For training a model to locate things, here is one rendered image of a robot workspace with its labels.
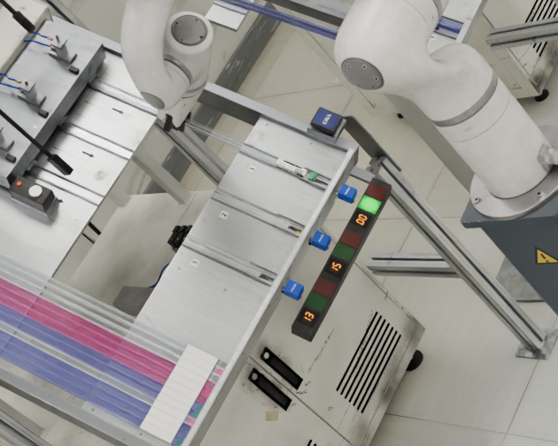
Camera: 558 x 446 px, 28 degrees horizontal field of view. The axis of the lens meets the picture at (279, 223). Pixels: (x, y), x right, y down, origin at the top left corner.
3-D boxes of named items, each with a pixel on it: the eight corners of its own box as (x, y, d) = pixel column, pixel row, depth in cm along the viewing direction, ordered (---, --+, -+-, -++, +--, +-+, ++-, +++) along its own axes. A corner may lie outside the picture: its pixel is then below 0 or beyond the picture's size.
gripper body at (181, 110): (180, 45, 202) (177, 76, 212) (151, 88, 198) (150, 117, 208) (216, 65, 202) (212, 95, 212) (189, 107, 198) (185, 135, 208)
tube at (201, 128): (316, 176, 209) (316, 173, 208) (313, 182, 209) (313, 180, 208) (89, 77, 221) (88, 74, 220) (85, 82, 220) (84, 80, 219)
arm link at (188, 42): (190, 102, 196) (217, 65, 199) (195, 64, 183) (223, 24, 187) (150, 79, 196) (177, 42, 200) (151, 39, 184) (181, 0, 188)
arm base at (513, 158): (594, 120, 174) (535, 39, 165) (556, 216, 166) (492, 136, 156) (496, 135, 188) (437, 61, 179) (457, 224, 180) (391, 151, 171)
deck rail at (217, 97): (358, 161, 216) (359, 144, 211) (353, 169, 215) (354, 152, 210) (50, 30, 233) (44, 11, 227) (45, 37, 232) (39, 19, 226)
